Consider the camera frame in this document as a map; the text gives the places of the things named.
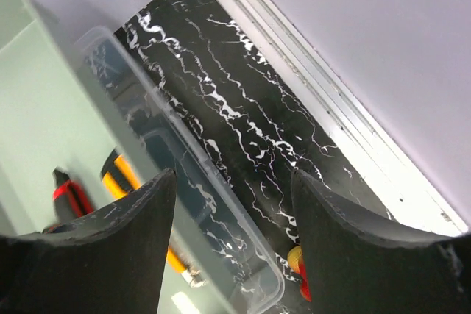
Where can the red utility knife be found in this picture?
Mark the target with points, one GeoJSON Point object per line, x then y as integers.
{"type": "Point", "coordinates": [70, 200]}

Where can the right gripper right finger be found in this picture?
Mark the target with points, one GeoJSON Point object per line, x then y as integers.
{"type": "Point", "coordinates": [357, 261]}

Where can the clear grey plastic toolbox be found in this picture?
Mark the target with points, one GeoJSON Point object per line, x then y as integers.
{"type": "Point", "coordinates": [69, 105]}

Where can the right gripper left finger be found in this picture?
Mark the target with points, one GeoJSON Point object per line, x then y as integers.
{"type": "Point", "coordinates": [109, 261]}

